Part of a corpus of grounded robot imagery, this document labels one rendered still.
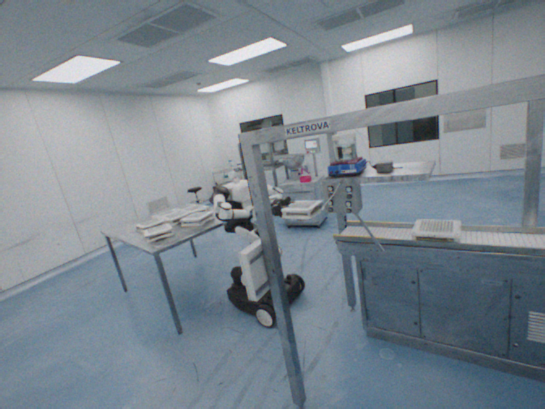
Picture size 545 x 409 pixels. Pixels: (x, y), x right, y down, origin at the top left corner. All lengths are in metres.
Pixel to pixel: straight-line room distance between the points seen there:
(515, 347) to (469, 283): 0.43
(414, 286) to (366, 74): 5.45
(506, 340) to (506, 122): 5.24
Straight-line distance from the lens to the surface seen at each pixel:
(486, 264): 1.89
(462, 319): 2.15
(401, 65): 6.83
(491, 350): 2.26
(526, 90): 1.00
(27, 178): 5.72
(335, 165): 1.85
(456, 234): 1.85
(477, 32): 6.92
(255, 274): 1.40
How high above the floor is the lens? 1.60
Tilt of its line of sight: 14 degrees down
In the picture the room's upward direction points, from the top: 10 degrees counter-clockwise
